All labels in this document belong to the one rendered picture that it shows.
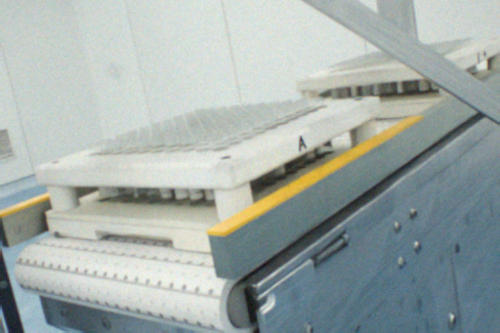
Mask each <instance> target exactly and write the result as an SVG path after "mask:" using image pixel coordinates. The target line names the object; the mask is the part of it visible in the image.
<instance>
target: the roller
mask: <svg viewBox="0 0 500 333"><path fill-rule="evenodd" d="M244 281H245V280H244V279H240V280H238V281H237V282H236V283H234V285H233V286H232V288H231V289H230V291H229V294H228V298H227V306H226V308H227V316H228V320H229V323H230V324H232V325H233V326H234V327H245V328H248V327H251V326H252V325H253V324H254V323H255V322H257V320H258V317H257V313H256V308H255V303H254V298H253V294H250V293H249V292H248V287H246V282H244Z"/></svg>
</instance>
